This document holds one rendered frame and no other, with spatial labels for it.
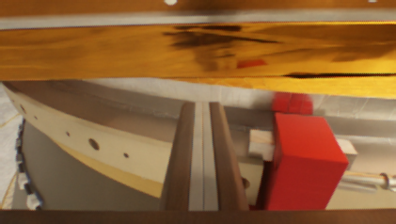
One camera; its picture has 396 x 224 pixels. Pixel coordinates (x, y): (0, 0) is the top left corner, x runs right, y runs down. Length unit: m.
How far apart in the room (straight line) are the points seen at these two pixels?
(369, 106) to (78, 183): 0.37
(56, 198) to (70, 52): 0.29
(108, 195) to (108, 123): 0.14
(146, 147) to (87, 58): 0.10
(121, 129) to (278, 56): 0.16
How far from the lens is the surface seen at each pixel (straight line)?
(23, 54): 0.24
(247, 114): 0.20
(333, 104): 0.19
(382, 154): 0.21
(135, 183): 0.28
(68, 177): 0.40
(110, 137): 0.20
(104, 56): 0.20
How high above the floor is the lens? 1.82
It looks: 31 degrees down
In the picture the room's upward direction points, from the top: 1 degrees counter-clockwise
